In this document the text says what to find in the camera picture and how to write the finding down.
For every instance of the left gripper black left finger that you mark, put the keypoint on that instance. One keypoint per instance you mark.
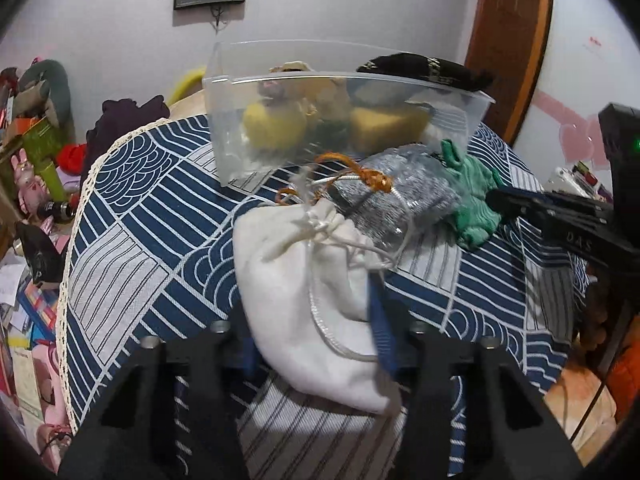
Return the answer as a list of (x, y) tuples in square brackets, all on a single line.
[(242, 352)]

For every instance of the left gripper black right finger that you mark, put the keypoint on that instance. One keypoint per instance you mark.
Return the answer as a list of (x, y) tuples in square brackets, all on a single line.
[(390, 323)]

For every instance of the white drawstring pouch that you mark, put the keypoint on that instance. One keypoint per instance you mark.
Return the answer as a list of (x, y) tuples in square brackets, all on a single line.
[(304, 275)]

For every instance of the silver glitter pouch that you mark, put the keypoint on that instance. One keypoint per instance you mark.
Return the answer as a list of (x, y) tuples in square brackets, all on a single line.
[(423, 193)]

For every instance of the green knitted cloth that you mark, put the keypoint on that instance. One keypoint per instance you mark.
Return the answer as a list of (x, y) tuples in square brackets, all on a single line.
[(473, 222)]

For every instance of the black cap with white chains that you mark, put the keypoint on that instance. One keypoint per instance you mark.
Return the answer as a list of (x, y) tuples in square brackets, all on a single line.
[(426, 68)]

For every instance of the yellow floral silk scarf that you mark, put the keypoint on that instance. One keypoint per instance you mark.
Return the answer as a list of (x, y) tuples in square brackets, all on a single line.
[(318, 96)]

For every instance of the person's right hand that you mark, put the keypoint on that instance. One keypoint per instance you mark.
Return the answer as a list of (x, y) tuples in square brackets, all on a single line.
[(591, 328)]

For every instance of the white toy case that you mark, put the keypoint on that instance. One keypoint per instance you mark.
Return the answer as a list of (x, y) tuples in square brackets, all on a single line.
[(578, 180)]

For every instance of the navy wave pattern tablecloth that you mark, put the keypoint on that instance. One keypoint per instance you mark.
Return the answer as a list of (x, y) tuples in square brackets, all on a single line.
[(151, 254)]

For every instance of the yellow sponge block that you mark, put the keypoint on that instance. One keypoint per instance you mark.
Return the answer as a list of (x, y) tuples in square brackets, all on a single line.
[(373, 129)]

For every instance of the yellow round plush face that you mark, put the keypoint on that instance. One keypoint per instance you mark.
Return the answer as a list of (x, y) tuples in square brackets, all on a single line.
[(274, 127)]

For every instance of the brown wooden door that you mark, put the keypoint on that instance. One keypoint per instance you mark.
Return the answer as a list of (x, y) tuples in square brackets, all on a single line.
[(509, 39)]

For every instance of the clear plastic storage bin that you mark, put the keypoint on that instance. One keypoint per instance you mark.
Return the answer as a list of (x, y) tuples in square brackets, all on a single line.
[(231, 85)]

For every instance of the red knitted item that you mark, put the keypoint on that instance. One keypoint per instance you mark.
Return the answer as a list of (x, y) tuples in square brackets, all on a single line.
[(71, 158)]

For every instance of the pink bunny doll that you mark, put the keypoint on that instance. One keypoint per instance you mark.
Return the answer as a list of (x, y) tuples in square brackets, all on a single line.
[(32, 192)]

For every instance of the dark purple garment pile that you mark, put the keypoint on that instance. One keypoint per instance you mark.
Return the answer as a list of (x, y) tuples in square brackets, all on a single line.
[(118, 118)]

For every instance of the yellow fuzzy hoop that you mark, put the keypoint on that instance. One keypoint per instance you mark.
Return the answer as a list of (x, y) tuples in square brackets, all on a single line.
[(191, 80)]

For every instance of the green cardboard box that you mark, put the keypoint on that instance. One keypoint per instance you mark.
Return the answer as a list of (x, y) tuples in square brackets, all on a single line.
[(42, 142)]

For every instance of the grey green dinosaur plush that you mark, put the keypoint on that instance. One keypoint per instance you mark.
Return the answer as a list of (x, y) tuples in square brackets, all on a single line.
[(44, 88)]

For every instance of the pink heart wall decoration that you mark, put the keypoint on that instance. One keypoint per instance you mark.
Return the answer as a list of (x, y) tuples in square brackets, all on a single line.
[(580, 138)]

